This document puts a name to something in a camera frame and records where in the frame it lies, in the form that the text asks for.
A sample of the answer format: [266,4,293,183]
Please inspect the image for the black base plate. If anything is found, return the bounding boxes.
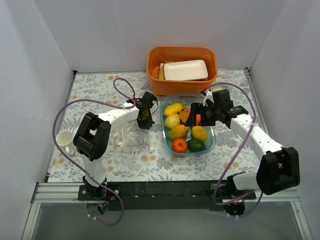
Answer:
[77,178,257,217]

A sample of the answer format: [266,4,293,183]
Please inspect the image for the pale yellow lemon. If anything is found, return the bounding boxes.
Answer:
[164,113,180,130]

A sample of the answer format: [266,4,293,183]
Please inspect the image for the clear blue glass dish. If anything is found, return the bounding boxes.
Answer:
[159,93,217,157]

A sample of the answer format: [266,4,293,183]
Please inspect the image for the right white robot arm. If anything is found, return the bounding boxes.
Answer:
[185,89,300,199]

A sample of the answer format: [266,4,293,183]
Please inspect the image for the bright yellow lemon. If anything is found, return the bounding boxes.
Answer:
[191,126,208,142]

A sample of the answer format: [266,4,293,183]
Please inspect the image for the clear zip top bag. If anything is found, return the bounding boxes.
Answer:
[107,121,154,153]

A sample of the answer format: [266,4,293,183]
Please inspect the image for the floral tablecloth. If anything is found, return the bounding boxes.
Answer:
[57,71,260,182]

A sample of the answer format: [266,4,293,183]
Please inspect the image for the orange green mango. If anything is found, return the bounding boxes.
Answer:
[167,124,189,141]

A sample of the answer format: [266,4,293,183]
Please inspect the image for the tan plates in basin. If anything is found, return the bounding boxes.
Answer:
[152,62,169,80]

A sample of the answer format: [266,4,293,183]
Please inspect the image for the white rectangular tray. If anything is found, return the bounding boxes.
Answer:
[162,59,209,81]

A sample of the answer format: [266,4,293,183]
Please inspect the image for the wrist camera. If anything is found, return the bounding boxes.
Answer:
[126,99,136,105]
[200,87,214,107]

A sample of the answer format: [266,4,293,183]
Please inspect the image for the small orange pumpkin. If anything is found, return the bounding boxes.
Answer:
[171,138,188,154]

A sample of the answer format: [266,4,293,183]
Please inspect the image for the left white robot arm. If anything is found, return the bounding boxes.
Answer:
[73,91,157,200]

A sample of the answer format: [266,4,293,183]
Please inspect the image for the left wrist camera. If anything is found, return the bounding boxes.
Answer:
[126,99,136,105]

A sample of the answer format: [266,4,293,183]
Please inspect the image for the small patterned bowl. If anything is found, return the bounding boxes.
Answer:
[210,84,231,92]

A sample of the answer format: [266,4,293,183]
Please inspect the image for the brown fried chicken piece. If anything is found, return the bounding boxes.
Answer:
[178,105,191,124]

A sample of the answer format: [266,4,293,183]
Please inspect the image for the white cup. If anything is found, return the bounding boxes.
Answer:
[55,130,76,156]

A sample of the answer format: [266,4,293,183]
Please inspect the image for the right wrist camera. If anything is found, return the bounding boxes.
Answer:
[200,87,214,107]

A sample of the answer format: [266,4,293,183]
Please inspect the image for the yellow mango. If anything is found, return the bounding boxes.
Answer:
[163,102,183,117]

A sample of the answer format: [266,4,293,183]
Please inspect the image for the orange fruit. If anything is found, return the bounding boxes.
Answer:
[196,114,201,126]

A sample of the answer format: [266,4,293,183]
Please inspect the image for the orange plastic basin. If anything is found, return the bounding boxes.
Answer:
[146,46,218,96]

